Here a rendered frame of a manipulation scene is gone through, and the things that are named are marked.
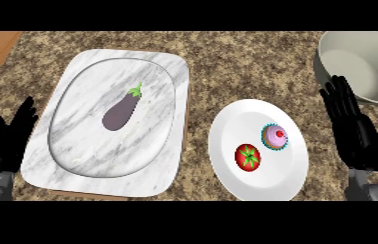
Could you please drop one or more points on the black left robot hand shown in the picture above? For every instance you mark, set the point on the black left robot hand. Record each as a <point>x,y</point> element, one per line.
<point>18,131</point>

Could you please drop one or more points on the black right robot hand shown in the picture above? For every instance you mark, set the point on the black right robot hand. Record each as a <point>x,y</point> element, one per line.
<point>352,128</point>

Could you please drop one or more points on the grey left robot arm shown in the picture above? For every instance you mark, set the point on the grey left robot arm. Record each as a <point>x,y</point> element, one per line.
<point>5,186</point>

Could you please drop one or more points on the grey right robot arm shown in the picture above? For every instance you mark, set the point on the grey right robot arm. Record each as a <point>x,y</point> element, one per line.
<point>362,184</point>

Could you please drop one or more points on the pale grey bowl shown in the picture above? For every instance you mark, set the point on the pale grey bowl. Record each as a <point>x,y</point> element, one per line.
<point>352,64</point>

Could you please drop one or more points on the white plate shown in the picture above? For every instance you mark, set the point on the white plate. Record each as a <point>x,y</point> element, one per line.
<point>259,149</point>

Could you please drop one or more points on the red tomato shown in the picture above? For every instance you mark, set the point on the red tomato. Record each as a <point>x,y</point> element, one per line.
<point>247,157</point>

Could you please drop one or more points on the pink frosted cupcake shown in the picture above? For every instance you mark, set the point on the pink frosted cupcake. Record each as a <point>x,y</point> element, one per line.
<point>275,137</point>

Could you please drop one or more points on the white marble tray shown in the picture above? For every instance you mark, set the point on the white marble tray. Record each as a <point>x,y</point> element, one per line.
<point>111,121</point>

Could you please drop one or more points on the purple eggplant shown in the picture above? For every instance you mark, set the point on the purple eggplant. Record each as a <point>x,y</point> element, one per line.
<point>123,109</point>

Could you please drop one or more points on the brown wooden board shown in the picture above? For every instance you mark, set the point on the brown wooden board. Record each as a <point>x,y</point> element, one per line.
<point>6,46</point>

